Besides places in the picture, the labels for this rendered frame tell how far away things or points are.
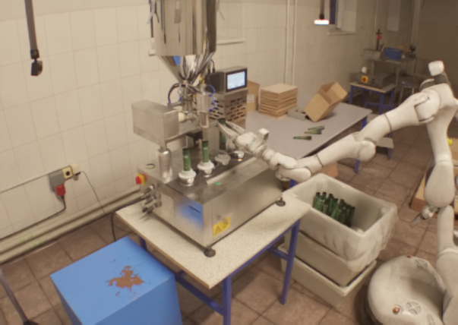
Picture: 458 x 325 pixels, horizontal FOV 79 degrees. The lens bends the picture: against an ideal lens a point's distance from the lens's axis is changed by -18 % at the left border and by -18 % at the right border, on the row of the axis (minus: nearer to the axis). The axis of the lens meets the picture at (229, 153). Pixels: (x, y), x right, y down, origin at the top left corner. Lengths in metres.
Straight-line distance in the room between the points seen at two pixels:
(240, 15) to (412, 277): 3.05
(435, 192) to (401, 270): 0.75
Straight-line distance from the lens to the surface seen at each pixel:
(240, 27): 3.80
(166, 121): 1.41
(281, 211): 1.78
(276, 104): 3.07
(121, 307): 1.54
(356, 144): 1.31
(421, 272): 2.25
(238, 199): 1.51
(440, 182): 1.63
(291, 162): 1.32
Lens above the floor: 1.77
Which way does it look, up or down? 25 degrees down
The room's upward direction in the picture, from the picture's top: straight up
